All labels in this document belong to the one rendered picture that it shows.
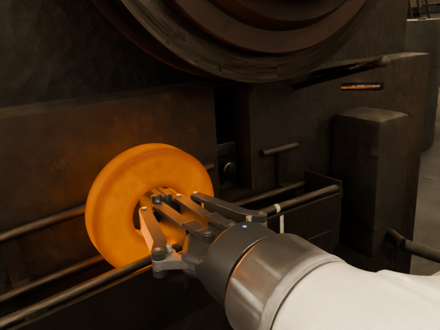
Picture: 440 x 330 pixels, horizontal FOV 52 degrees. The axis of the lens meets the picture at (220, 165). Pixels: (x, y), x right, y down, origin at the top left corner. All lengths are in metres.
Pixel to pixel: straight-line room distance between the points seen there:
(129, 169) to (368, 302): 0.30
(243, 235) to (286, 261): 0.06
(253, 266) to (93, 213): 0.22
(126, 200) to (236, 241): 0.18
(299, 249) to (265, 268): 0.03
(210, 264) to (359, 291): 0.13
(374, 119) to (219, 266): 0.44
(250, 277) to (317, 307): 0.06
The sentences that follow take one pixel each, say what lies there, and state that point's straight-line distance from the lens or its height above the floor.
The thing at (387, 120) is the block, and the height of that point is 0.80.
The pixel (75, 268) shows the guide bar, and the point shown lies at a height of 0.69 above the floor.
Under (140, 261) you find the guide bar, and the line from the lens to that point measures 0.52.
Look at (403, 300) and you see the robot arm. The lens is 0.28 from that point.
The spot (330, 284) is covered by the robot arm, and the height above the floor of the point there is 0.80.
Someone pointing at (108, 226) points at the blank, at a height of 0.75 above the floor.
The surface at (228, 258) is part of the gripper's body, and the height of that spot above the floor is 0.78.
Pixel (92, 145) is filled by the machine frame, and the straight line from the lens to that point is 0.56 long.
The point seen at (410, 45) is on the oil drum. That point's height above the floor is 0.73.
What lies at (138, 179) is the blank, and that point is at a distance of 0.49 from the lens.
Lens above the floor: 0.96
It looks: 18 degrees down
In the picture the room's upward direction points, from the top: 3 degrees counter-clockwise
